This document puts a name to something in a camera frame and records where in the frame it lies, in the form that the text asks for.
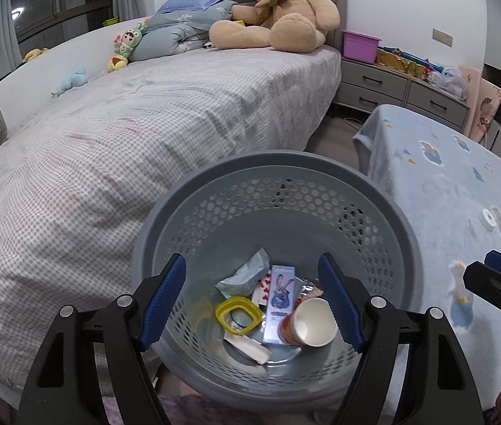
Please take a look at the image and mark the clear plastic bag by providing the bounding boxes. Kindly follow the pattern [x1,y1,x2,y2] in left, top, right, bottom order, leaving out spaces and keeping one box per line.
[428,67,468,99]

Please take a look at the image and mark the folded pale blue quilt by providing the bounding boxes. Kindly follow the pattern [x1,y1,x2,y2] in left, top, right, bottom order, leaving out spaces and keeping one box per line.
[129,2,240,63]

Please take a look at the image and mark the white red-print paper wrapper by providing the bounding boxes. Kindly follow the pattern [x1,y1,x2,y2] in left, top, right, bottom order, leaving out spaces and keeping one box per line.
[224,334,271,366]

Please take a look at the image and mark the green plush doll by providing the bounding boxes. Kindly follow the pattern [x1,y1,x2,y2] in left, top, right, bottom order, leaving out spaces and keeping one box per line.
[114,22,147,59]

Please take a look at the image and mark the tall purple carton box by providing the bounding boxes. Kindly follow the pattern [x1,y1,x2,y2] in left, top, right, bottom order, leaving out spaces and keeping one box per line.
[263,265,298,345]

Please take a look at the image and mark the pale green plastic wrapper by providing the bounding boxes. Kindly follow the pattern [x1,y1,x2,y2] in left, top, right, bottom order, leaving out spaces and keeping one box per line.
[215,249,271,297]

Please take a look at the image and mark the bed with grey checked sheet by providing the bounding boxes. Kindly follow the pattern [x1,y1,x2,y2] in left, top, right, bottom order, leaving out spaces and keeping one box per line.
[0,0,349,403]

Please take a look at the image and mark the yellow plastic lid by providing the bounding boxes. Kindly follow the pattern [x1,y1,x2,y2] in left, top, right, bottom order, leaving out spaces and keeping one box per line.
[215,296,264,335]

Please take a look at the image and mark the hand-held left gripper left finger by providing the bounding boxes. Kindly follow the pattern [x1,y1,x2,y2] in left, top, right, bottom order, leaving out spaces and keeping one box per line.
[18,252,188,425]

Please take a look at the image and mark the white paper cup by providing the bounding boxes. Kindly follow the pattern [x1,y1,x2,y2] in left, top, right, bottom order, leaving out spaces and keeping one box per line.
[278,297,339,347]

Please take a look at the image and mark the large tan teddy bear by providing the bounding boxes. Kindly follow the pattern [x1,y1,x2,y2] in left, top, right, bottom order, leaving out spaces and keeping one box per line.
[208,0,340,52]

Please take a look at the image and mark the yellow red plush toy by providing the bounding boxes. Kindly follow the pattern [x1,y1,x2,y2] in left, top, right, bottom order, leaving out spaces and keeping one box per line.
[107,55,130,74]

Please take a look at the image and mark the grey drawer dresser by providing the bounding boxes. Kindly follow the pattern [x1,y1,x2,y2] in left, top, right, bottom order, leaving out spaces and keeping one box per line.
[334,57,473,131]

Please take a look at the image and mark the pink picture board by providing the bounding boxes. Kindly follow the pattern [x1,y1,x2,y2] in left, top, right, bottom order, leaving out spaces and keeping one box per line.
[458,66,484,98]
[469,77,501,138]

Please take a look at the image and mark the pink plastic bin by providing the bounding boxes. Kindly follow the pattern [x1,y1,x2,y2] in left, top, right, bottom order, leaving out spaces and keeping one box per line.
[343,31,381,64]

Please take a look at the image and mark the dark window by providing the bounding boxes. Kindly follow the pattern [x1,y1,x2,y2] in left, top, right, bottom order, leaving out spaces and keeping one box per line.
[0,0,114,85]

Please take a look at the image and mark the blue red toy stick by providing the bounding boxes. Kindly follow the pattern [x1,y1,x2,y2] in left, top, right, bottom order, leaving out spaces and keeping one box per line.
[379,45,444,72]

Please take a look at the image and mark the small brown snack wrapper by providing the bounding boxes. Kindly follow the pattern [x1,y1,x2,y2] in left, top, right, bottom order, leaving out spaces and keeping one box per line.
[301,280,325,300]

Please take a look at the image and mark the red white snack wrapper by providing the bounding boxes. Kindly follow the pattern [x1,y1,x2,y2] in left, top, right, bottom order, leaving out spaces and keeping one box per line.
[253,274,273,306]

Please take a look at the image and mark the grey perforated plastic basket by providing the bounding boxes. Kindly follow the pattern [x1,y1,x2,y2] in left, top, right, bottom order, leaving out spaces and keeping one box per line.
[132,149,424,410]

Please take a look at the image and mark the blue printed pillow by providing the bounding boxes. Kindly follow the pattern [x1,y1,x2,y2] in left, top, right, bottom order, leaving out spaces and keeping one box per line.
[155,0,230,15]

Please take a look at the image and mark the light blue plush toy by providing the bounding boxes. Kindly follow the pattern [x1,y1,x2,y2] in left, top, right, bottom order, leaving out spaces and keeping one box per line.
[52,68,88,98]

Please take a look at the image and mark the gold gift box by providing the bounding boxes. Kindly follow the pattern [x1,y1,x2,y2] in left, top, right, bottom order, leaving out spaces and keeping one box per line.
[375,50,428,78]

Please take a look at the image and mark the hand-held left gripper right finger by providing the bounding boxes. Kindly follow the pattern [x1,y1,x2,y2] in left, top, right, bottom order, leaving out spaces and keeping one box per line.
[317,252,486,425]

